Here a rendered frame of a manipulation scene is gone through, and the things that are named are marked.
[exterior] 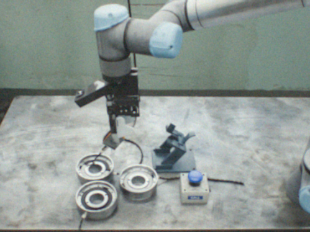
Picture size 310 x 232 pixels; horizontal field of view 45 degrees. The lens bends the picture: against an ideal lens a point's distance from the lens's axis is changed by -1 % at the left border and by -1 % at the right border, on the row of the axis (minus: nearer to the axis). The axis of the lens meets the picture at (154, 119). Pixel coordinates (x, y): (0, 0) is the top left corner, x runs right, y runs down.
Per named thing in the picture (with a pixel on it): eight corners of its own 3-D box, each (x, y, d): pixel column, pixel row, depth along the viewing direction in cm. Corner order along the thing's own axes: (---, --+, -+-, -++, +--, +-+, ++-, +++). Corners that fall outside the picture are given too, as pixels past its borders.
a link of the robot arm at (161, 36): (189, 12, 83) (143, 7, 86) (171, 31, 74) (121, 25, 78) (188, 45, 87) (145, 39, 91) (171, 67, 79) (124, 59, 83)
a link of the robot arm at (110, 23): (120, 17, 77) (84, 13, 80) (124, 65, 83) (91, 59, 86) (136, 4, 83) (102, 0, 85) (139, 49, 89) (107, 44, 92)
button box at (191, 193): (181, 203, 100) (182, 191, 97) (179, 184, 106) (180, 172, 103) (211, 203, 100) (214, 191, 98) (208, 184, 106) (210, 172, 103)
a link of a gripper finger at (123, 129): (135, 148, 99) (133, 118, 95) (112, 149, 99) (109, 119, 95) (135, 142, 102) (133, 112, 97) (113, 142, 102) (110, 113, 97)
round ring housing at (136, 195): (127, 207, 99) (127, 196, 96) (113, 180, 107) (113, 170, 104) (163, 195, 102) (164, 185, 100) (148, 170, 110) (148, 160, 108)
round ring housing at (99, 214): (92, 185, 105) (91, 175, 102) (125, 200, 101) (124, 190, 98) (69, 211, 97) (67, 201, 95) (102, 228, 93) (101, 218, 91)
